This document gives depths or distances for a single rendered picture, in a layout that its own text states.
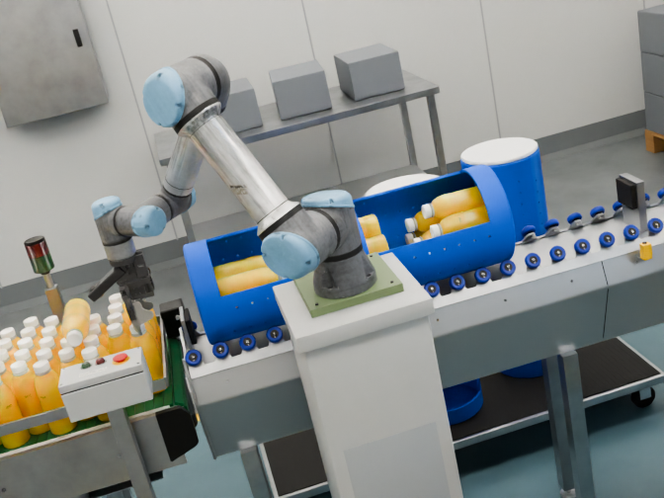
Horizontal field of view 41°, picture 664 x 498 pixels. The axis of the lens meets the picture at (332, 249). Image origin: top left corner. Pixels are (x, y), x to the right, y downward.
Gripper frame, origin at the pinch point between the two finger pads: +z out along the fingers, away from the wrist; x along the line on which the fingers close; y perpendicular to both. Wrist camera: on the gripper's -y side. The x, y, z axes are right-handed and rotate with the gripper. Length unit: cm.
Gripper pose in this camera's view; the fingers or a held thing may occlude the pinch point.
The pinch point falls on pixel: (136, 327)
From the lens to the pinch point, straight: 240.8
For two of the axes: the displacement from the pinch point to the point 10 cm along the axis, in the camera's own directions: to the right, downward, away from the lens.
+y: 9.6, -2.7, 1.2
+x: -2.0, -3.3, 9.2
